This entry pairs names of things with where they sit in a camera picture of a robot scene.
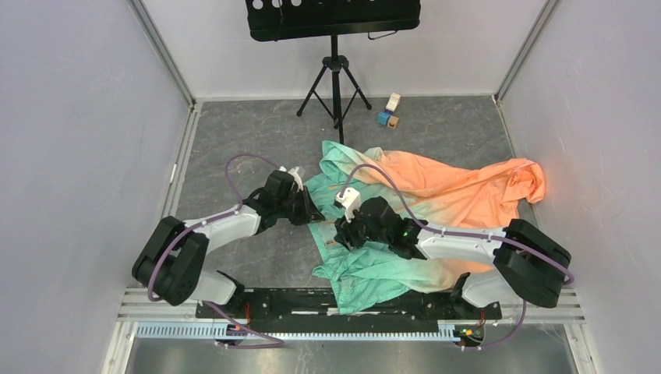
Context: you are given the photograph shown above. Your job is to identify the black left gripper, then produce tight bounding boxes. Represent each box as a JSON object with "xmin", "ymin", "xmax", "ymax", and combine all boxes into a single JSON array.
[{"xmin": 276, "ymin": 185, "xmax": 325, "ymax": 226}]

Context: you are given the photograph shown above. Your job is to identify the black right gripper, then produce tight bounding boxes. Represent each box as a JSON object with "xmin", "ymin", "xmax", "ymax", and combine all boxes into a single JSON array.
[{"xmin": 334, "ymin": 202, "xmax": 391, "ymax": 252}]

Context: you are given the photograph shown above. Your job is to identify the green and orange jacket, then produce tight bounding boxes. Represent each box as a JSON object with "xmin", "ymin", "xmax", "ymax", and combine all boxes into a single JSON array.
[{"xmin": 306, "ymin": 140, "xmax": 547, "ymax": 312}]

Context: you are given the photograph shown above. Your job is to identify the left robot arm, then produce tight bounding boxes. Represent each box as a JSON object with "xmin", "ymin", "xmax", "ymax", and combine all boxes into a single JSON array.
[{"xmin": 131, "ymin": 168, "xmax": 325, "ymax": 318}]

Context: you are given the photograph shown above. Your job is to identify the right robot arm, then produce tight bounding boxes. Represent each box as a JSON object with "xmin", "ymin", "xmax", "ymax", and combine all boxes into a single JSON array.
[{"xmin": 334, "ymin": 192, "xmax": 571, "ymax": 318}]

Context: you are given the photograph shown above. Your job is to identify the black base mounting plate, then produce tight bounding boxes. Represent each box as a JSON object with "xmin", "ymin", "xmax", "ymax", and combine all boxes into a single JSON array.
[{"xmin": 189, "ymin": 278, "xmax": 502, "ymax": 333}]

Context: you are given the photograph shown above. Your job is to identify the blue toy cube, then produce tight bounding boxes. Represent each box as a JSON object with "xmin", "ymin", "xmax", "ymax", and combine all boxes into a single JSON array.
[{"xmin": 377, "ymin": 111, "xmax": 391, "ymax": 126}]

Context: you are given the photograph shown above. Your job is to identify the brown wooden toy cube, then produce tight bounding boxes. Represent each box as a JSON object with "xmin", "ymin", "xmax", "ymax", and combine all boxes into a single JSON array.
[{"xmin": 387, "ymin": 115, "xmax": 399, "ymax": 129}]

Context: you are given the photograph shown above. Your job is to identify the white toy block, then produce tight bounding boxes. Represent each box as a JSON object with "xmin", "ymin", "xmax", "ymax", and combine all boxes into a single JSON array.
[{"xmin": 385, "ymin": 93, "xmax": 401, "ymax": 113}]

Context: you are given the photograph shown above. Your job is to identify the black music stand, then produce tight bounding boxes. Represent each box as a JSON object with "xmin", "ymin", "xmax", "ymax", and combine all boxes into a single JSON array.
[{"xmin": 245, "ymin": 0, "xmax": 422, "ymax": 144}]

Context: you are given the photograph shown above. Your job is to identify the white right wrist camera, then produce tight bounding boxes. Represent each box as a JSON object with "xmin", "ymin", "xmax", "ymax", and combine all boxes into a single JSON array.
[{"xmin": 334, "ymin": 188, "xmax": 361, "ymax": 223}]

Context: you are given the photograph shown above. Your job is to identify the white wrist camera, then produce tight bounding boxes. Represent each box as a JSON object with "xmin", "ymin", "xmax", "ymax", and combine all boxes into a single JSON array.
[
  {"xmin": 278, "ymin": 166, "xmax": 305, "ymax": 191},
  {"xmin": 334, "ymin": 188, "xmax": 361, "ymax": 223}
]

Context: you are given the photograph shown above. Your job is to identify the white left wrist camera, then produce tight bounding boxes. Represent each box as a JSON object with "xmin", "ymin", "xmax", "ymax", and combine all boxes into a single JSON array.
[{"xmin": 278, "ymin": 166, "xmax": 305, "ymax": 191}]

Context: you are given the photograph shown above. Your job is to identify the grey slotted cable duct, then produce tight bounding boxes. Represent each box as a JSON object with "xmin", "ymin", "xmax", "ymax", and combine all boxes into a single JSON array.
[{"xmin": 136, "ymin": 322, "xmax": 460, "ymax": 343}]

